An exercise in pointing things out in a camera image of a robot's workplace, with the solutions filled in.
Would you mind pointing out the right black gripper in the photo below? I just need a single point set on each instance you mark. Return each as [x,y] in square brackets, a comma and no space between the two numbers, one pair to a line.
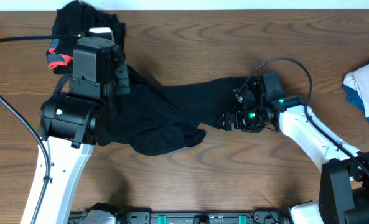
[238,124]

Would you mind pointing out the folded black garment orange trim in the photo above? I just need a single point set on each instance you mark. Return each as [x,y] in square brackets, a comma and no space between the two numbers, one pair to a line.
[76,18]

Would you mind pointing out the black base rail green clamps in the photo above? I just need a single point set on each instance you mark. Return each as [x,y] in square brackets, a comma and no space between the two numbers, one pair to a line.
[255,217]

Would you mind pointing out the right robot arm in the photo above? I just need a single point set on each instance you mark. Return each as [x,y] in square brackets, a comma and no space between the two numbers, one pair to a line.
[344,169]

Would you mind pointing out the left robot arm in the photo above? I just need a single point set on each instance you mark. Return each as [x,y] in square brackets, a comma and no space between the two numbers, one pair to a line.
[82,104]

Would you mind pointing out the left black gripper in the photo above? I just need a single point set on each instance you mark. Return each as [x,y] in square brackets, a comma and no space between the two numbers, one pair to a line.
[121,72]

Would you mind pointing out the black shirt with white logo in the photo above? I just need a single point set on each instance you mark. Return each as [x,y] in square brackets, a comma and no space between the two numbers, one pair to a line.
[155,119]

